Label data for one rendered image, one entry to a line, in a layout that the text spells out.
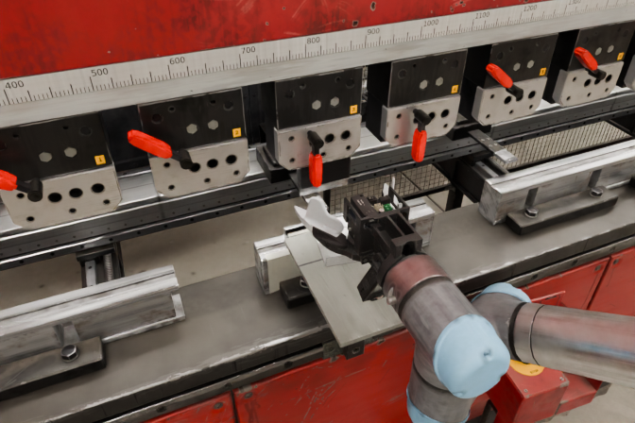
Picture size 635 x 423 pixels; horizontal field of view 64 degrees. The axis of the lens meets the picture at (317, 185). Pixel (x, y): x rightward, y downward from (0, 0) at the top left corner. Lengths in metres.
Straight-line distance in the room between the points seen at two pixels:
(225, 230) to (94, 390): 1.66
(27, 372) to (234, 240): 1.61
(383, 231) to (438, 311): 0.14
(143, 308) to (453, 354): 0.63
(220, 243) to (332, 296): 1.65
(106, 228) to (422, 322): 0.81
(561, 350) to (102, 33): 0.67
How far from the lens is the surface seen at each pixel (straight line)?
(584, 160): 1.44
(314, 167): 0.84
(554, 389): 1.15
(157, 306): 1.02
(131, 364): 1.02
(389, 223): 0.65
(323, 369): 1.12
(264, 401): 1.13
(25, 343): 1.04
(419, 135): 0.92
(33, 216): 0.84
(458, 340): 0.55
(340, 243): 0.70
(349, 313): 0.87
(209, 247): 2.50
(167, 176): 0.82
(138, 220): 1.21
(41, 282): 2.59
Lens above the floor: 1.67
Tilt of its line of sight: 36 degrees down
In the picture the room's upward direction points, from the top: straight up
